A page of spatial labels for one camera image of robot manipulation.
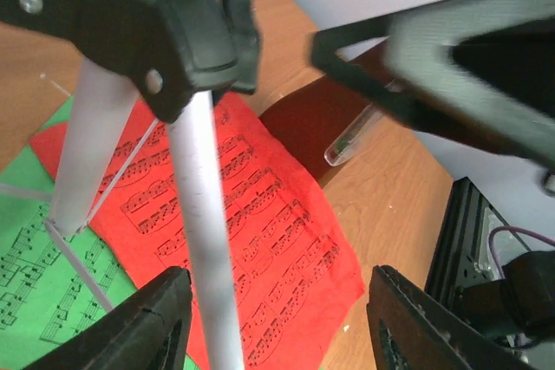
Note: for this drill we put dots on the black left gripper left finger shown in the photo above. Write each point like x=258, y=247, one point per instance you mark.
x=149, y=330

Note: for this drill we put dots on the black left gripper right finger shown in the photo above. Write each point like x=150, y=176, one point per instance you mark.
x=410, y=330

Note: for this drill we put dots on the clear plastic metronome cover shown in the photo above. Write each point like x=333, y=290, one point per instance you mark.
x=351, y=140

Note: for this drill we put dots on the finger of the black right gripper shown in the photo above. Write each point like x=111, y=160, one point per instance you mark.
x=479, y=72

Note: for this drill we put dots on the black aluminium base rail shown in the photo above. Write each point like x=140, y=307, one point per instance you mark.
x=486, y=274

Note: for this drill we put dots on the red sheet music page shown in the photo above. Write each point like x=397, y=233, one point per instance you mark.
x=295, y=274

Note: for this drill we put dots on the brown wooden metronome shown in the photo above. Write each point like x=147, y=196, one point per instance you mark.
x=308, y=120

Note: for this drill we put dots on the green sheet music page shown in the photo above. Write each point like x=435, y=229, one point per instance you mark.
x=136, y=234

